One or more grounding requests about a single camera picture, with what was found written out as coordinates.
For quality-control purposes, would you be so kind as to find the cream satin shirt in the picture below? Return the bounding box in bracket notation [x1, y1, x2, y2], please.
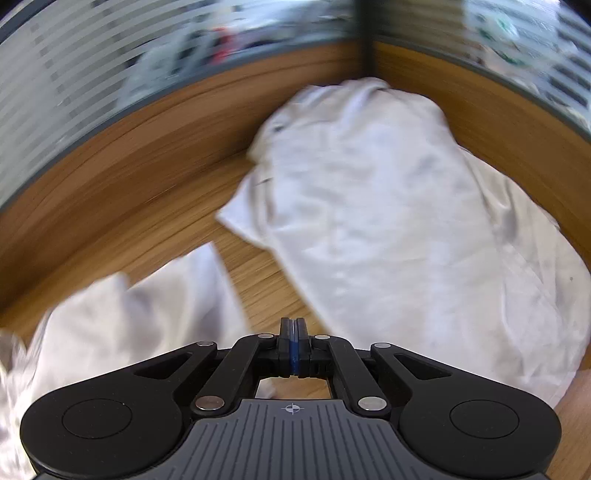
[0, 242, 252, 480]

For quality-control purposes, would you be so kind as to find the white satin garment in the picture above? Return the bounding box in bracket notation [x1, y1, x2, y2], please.
[217, 76, 591, 416]

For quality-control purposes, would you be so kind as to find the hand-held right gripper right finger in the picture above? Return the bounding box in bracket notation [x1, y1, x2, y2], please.
[294, 318, 455, 418]

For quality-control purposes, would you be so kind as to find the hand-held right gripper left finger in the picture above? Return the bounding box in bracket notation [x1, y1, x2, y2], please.
[124, 318, 296, 418]

